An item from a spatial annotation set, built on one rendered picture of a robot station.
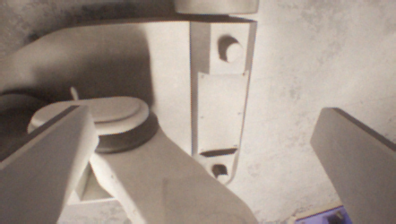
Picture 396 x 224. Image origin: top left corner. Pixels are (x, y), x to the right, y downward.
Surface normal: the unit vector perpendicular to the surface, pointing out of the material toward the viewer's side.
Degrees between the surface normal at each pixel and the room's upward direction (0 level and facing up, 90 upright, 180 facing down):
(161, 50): 0
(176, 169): 90
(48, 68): 0
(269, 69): 0
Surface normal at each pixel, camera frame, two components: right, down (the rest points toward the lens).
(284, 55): 0.18, 0.50
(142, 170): 0.00, -0.86
